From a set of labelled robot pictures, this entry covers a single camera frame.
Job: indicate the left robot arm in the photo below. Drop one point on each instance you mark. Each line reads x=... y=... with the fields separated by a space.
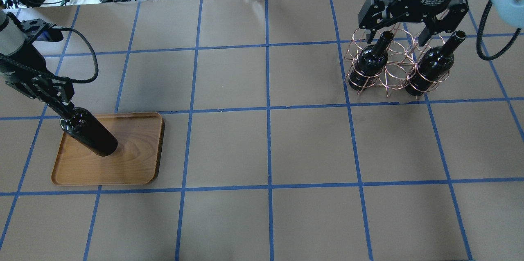
x=17 y=34

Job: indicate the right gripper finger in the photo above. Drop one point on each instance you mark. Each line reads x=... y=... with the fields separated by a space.
x=370 y=35
x=426 y=34

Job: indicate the black wine bottle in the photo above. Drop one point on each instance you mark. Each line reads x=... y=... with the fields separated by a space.
x=370 y=63
x=434 y=65
x=85 y=128

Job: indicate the copper wire bottle basket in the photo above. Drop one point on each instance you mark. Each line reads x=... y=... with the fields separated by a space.
x=403 y=55

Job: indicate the wooden tray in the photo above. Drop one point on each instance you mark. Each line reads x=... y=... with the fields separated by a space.
x=134 y=162

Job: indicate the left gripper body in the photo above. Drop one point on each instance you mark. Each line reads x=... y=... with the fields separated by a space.
x=16 y=67

